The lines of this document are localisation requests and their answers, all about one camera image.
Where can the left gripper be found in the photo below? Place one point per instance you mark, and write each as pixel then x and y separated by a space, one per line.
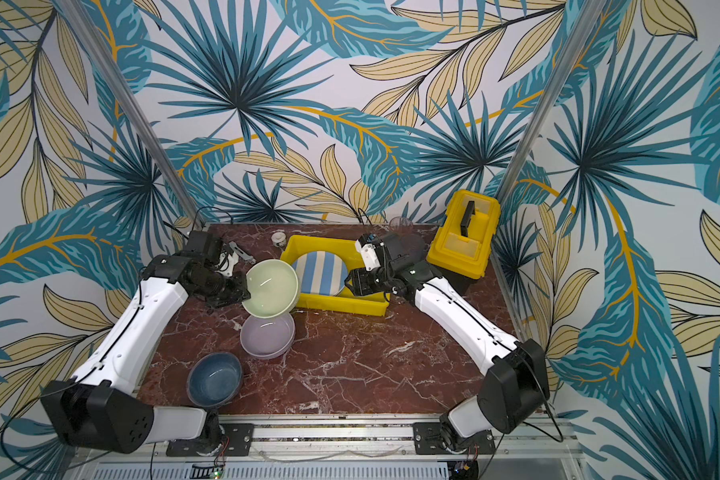
pixel 229 285

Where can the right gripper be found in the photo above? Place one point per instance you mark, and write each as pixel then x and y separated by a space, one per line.
pixel 361 282

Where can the light green bowl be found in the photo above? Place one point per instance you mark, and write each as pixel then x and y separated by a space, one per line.
pixel 274 288

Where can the lilac bowl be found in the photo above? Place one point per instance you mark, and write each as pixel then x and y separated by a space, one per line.
pixel 267 338

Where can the dark blue bowl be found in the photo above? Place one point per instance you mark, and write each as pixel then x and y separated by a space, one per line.
pixel 214 380

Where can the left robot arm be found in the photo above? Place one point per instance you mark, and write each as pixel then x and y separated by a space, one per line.
pixel 96 407

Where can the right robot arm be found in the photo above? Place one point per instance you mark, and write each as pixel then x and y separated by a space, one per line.
pixel 514 385

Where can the grey translucent cup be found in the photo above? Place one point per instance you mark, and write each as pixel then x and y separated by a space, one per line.
pixel 414 245

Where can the silver metal bottle opener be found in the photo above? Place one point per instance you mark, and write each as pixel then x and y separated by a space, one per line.
pixel 241 253

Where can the clear pink cup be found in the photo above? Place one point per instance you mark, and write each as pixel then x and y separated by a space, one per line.
pixel 400 224

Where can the yellow black toolbox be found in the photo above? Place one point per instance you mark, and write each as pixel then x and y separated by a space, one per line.
pixel 462 245

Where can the small white jar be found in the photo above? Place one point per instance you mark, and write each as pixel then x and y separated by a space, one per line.
pixel 279 239

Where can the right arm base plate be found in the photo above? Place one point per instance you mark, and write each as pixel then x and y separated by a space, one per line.
pixel 435 438

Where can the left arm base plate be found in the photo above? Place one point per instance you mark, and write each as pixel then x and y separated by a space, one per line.
pixel 224 440

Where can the aluminium frame rail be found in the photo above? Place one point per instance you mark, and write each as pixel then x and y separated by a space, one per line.
pixel 373 446

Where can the right aluminium corner post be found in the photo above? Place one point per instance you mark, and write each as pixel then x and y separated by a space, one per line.
pixel 558 76

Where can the aluminium corner post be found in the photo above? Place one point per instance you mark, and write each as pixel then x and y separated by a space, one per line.
pixel 558 76
pixel 84 27

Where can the left aluminium corner post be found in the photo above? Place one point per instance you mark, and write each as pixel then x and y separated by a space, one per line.
pixel 84 27

